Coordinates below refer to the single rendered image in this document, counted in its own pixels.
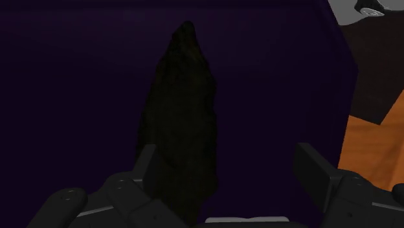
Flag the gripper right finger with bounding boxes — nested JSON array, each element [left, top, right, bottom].
[[293, 142, 404, 228]]

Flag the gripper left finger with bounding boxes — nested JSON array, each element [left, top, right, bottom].
[[27, 143, 191, 228]]

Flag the black tapered lumpy object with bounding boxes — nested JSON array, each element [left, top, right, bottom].
[[135, 20, 220, 227]]

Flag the dark purple furniture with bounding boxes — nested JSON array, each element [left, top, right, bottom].
[[0, 0, 359, 228]]

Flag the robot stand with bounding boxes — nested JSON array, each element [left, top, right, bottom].
[[338, 9, 404, 126]]

